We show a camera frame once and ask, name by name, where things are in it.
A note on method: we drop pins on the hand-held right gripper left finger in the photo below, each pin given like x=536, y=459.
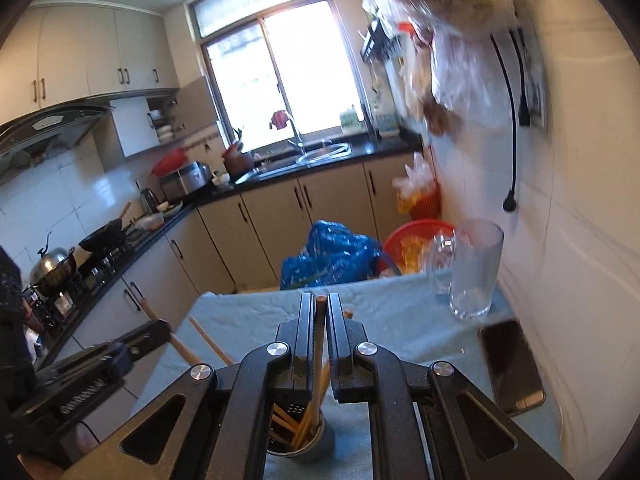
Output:
x=305, y=330

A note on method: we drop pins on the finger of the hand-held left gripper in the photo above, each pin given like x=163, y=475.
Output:
x=85, y=397

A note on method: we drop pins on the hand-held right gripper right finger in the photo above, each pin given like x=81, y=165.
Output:
x=334, y=340

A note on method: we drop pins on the long wooden chopstick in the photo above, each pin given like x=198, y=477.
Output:
x=182, y=350
x=320, y=340

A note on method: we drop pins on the bunch of wooden chopsticks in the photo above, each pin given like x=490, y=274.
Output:
x=212, y=347

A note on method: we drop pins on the dark grey chopstick holder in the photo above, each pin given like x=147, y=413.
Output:
x=320, y=442

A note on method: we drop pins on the person's left hand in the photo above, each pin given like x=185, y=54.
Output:
x=87, y=442

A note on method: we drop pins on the grey-green tablecloth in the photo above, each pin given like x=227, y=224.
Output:
x=400, y=320

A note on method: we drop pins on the blue plastic bag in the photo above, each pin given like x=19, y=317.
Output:
x=330, y=255

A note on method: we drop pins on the beige base cabinets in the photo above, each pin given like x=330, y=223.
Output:
x=275, y=220

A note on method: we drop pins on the person's dark clothing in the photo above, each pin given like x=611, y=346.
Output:
x=10, y=310

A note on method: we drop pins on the gas stove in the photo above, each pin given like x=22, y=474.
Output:
x=100, y=272

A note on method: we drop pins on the red plastic basket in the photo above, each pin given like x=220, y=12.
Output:
x=410, y=235

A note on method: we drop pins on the steel-lidded wok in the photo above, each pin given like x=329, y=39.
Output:
x=52, y=267

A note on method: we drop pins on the clear glass mug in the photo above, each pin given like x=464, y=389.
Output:
x=475, y=280

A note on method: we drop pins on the black wok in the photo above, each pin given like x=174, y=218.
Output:
x=102, y=240

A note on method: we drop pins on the orange basket with plastic bags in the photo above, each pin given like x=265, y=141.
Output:
x=417, y=195

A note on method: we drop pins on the small white bowl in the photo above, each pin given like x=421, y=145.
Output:
x=221, y=180

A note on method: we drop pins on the steel kitchen sink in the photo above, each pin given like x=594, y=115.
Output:
x=322, y=152

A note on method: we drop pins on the black smartphone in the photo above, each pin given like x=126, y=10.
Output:
x=512, y=365

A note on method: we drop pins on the brown cooking pot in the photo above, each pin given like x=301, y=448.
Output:
x=239, y=161

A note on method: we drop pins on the clear food container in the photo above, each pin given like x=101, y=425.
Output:
x=150, y=221

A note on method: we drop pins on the silver rice cooker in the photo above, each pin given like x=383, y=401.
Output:
x=185, y=180

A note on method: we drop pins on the steel sink faucet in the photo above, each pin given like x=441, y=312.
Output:
x=298, y=137

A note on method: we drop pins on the black kitchen countertop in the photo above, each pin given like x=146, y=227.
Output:
x=380, y=146

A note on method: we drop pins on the pink cloth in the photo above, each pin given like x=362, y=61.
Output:
x=280, y=119

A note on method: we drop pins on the green-label bottle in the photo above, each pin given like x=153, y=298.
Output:
x=350, y=121

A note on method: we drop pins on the red plastic basin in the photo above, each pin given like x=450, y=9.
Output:
x=167, y=164

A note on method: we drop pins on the stack of white bowls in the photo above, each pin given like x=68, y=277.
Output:
x=164, y=132

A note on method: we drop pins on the kitchen window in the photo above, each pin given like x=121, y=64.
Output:
x=310, y=70

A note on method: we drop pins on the range hood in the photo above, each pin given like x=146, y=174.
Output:
x=45, y=125

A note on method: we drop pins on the bunch of hanging plastic bags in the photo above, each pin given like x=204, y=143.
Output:
x=450, y=75

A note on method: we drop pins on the beige upper cabinets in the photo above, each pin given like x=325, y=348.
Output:
x=75, y=55

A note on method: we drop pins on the open wall cabinet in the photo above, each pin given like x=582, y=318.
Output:
x=130, y=127

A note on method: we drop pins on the black wall rack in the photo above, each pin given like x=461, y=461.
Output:
x=377, y=42

